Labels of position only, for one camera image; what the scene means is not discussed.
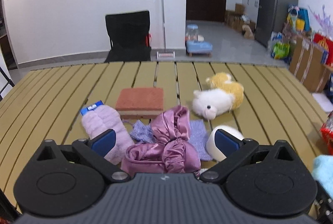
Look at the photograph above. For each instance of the white mop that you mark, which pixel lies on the white mop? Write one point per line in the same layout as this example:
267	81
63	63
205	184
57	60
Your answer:
165	54

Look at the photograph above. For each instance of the cardboard box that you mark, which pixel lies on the cardboard box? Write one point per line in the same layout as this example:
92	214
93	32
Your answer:
307	65

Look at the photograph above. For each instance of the purple knit cloth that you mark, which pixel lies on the purple knit cloth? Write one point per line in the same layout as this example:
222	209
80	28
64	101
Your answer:
198	137

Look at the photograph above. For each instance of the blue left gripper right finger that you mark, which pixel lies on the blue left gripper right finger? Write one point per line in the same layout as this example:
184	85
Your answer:
228	140

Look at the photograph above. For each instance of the blue small box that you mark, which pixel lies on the blue small box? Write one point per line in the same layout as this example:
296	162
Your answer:
91	107

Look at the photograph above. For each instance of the red snack bag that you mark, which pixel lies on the red snack bag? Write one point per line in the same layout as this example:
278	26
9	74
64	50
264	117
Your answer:
327	133

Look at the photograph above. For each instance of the green snack bag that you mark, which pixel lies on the green snack bag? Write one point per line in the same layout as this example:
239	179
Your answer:
280	50

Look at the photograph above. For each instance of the lilac fluffy towel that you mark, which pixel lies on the lilac fluffy towel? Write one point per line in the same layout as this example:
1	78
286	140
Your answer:
102	118

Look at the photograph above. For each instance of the blue pet feeder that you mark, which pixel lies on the blue pet feeder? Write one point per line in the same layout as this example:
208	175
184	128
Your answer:
195	43

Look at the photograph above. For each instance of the orange scrub sponge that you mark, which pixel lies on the orange scrub sponge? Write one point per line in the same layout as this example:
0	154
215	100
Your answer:
140	103

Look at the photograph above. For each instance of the white round sponge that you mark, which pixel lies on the white round sponge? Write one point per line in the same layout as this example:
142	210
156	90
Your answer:
211	147

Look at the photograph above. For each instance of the black folding chair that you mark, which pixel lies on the black folding chair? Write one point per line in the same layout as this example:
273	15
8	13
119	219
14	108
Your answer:
129	36

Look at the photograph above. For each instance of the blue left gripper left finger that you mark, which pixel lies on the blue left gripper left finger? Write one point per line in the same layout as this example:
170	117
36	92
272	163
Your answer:
103	143

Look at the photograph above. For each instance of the light blue plush toy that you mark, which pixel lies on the light blue plush toy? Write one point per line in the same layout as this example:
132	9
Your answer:
323	172

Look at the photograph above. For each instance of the white and yellow plush dog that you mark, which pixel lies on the white and yellow plush dog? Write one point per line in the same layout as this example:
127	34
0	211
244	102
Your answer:
224	95

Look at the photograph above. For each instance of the pink satin cloth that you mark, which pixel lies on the pink satin cloth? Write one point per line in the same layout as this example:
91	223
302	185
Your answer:
171	152

